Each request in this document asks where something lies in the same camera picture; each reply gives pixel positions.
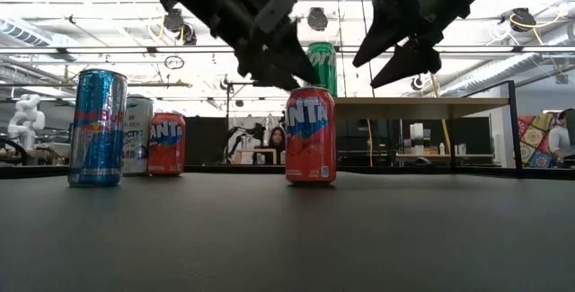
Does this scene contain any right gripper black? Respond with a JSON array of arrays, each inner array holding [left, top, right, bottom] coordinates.
[[352, 0, 486, 89]]

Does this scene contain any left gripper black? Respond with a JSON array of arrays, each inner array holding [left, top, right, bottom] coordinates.
[[210, 0, 321, 92]]

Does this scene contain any green Sprite can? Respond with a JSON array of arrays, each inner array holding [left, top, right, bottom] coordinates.
[[306, 41, 339, 99]]

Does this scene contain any orange Fanta can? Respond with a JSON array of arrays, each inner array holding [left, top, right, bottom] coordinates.
[[146, 111, 187, 177], [285, 86, 338, 186]]

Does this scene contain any blue silver Red Bull can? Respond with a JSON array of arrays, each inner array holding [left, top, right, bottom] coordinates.
[[66, 67, 128, 189]]

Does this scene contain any wooden shelf board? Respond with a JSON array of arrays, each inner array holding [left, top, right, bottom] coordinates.
[[334, 79, 525, 172]]

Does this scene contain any person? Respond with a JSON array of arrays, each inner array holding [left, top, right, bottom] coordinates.
[[267, 125, 288, 165], [547, 107, 575, 170]]

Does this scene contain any small wooden table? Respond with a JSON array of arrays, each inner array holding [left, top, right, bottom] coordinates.
[[235, 147, 278, 165]]

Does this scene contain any black partition panel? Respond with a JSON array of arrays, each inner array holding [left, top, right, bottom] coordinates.
[[183, 115, 231, 166], [336, 116, 493, 156]]

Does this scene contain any long linear ceiling light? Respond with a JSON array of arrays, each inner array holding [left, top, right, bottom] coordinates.
[[0, 44, 575, 56]]

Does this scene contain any colourful patchwork quilt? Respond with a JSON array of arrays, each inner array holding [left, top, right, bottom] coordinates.
[[516, 111, 558, 170]]

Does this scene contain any silver ventilation duct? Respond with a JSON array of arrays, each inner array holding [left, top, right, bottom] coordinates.
[[438, 22, 575, 98], [0, 15, 80, 62]]

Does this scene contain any yellow hanging cable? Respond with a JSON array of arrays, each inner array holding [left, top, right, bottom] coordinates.
[[429, 72, 452, 155]]

